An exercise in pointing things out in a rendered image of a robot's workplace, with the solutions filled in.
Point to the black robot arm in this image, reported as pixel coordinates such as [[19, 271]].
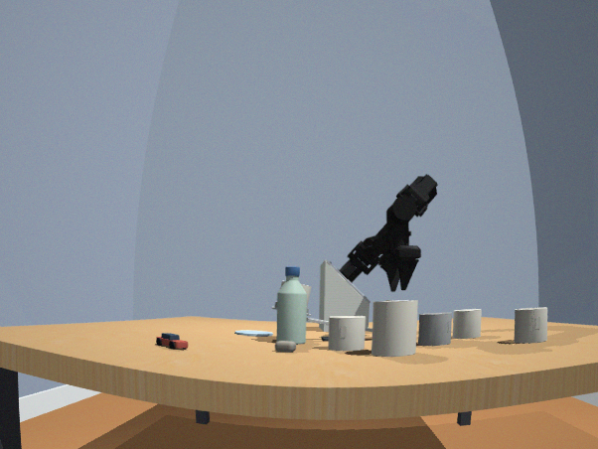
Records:
[[411, 200]]

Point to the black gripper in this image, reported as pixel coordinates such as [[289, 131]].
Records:
[[401, 262]]

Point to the small red toy car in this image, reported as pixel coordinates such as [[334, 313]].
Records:
[[171, 340]]

